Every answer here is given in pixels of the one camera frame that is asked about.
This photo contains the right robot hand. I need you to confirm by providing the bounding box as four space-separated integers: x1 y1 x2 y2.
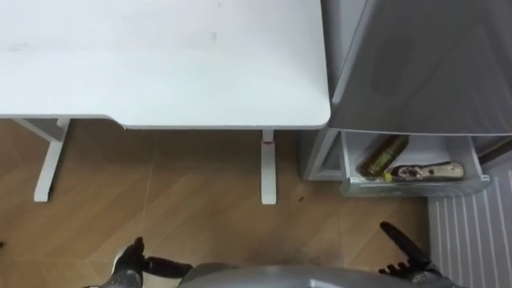
378 221 442 281

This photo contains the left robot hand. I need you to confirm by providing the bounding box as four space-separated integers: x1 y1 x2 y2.
110 236 194 280

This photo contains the amber tea bottle green cap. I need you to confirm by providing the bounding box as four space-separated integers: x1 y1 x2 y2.
357 134 410 179

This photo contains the open ribbed fridge door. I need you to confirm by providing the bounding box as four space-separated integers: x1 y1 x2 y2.
426 159 512 288

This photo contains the open translucent fridge drawer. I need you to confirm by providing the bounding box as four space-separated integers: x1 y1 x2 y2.
338 130 492 198

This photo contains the robot body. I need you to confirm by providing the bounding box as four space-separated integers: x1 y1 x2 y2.
177 262 458 288

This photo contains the white desk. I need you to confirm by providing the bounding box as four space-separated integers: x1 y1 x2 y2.
0 0 332 206

